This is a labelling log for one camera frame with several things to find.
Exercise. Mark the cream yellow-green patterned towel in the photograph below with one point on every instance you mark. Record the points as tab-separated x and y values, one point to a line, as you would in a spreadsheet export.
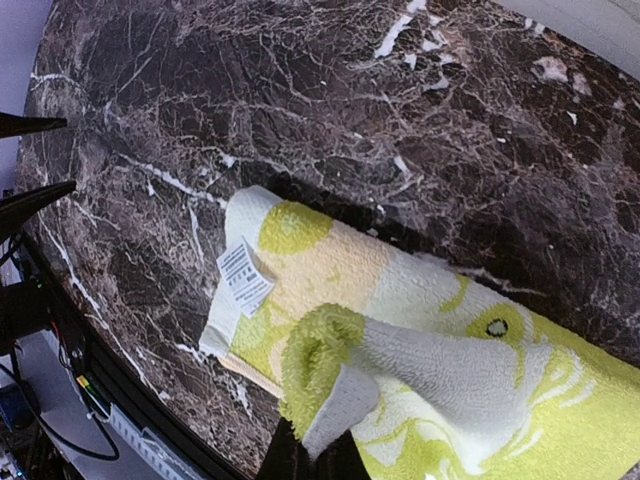
434	375

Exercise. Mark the white slotted cable duct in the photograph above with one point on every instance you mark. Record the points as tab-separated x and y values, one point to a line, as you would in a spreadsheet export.
156	454

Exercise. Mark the white plastic basin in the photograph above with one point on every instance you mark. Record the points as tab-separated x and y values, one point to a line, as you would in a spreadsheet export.
609	28

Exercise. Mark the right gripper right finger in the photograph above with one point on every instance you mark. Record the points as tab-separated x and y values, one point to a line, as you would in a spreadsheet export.
342	461

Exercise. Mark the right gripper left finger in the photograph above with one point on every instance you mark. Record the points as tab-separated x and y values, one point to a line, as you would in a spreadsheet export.
286	458

